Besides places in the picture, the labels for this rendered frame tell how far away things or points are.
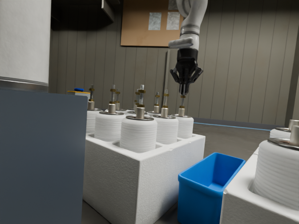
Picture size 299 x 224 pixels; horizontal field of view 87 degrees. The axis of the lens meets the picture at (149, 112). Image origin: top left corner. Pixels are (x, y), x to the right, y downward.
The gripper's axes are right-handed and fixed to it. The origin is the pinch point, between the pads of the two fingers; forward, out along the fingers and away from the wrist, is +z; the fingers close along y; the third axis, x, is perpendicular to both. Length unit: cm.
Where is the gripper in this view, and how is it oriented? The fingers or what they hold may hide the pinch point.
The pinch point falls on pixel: (183, 89)
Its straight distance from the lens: 61.8
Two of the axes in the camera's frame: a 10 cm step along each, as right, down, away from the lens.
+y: -7.9, -1.1, 6.1
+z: -0.9, 9.9, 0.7
